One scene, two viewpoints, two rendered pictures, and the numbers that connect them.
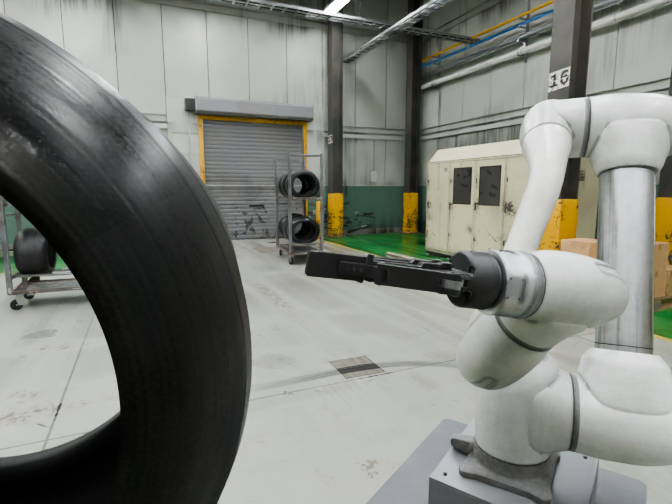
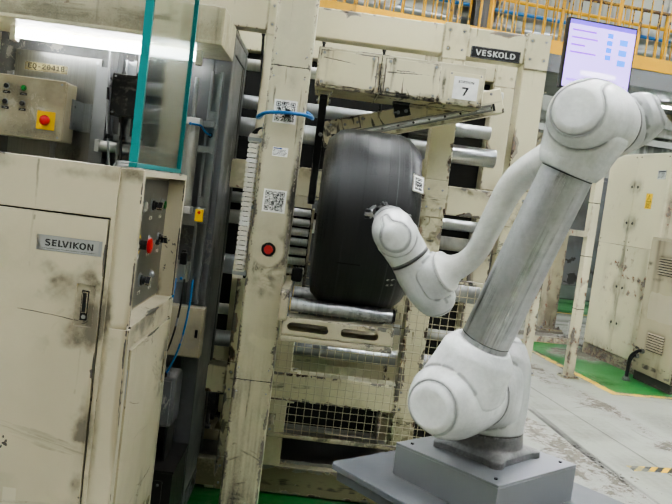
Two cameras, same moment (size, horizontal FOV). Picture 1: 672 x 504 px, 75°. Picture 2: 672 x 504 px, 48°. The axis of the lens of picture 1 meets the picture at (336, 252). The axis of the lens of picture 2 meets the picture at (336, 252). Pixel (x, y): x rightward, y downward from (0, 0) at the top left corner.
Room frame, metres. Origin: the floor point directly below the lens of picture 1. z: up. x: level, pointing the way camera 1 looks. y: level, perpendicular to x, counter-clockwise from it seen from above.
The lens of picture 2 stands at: (0.86, -2.12, 1.27)
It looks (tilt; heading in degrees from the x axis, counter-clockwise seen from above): 4 degrees down; 103
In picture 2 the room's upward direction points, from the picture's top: 7 degrees clockwise
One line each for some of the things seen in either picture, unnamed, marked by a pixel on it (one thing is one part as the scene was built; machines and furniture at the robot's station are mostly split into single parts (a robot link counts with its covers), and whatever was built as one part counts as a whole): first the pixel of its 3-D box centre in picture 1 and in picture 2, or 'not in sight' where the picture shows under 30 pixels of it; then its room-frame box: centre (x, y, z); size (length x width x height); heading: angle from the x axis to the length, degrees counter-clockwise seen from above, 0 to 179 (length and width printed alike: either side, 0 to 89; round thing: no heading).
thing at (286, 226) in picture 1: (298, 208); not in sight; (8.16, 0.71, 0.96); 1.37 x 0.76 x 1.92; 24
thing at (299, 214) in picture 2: not in sight; (285, 244); (0.02, 0.69, 1.05); 0.20 x 0.15 x 0.30; 15
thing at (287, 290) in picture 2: not in sight; (287, 296); (0.16, 0.33, 0.90); 0.40 x 0.03 x 0.10; 105
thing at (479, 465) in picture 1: (501, 451); (492, 438); (0.89, -0.37, 0.76); 0.22 x 0.18 x 0.06; 58
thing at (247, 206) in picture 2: not in sight; (248, 206); (0.02, 0.24, 1.19); 0.05 x 0.04 x 0.48; 105
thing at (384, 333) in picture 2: not in sight; (337, 329); (0.37, 0.24, 0.83); 0.36 x 0.09 x 0.06; 15
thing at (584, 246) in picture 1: (622, 271); not in sight; (4.98, -3.35, 0.37); 1.23 x 0.84 x 0.74; 114
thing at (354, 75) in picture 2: not in sight; (397, 82); (0.38, 0.69, 1.71); 0.61 x 0.25 x 0.15; 15
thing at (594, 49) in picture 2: not in sight; (597, 58); (1.34, 4.25, 2.60); 0.60 x 0.05 x 0.55; 24
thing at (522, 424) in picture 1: (520, 396); (492, 380); (0.87, -0.39, 0.90); 0.18 x 0.16 x 0.22; 69
